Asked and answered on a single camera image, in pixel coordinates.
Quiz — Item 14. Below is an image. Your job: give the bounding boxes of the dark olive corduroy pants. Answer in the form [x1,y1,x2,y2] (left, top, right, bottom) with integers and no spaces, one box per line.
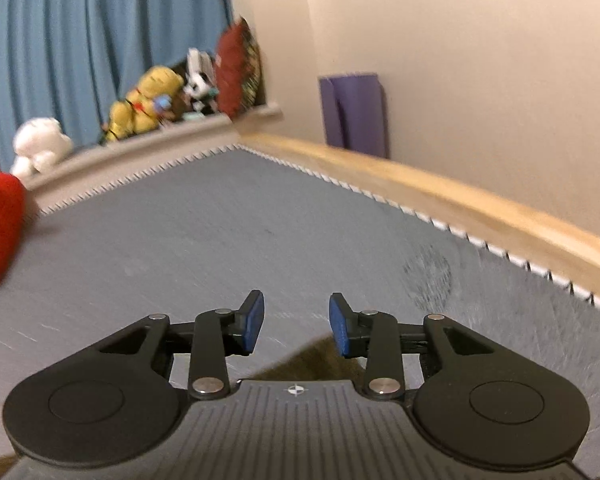
[0,334,366,480]

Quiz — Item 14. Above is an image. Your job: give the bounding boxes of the grey quilted mattress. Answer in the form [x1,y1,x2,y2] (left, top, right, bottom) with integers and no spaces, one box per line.
[0,150,600,476]

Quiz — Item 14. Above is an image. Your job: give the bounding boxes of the white plush toy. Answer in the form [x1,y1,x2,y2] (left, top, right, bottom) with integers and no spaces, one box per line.
[10,117,74,180]

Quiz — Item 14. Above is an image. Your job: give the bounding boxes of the yellow plush toy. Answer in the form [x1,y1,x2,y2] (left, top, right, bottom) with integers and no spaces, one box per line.
[100,65,184,145]

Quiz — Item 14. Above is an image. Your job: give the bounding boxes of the purple folded mat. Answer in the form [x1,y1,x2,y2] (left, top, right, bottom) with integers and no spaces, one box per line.
[318,73,389,158]

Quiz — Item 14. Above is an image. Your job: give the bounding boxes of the dark red cushion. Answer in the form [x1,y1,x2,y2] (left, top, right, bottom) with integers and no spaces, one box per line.
[214,18,262,119]

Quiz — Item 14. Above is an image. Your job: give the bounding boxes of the blue curtain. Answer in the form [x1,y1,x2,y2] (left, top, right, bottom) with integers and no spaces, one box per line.
[0,0,233,171]

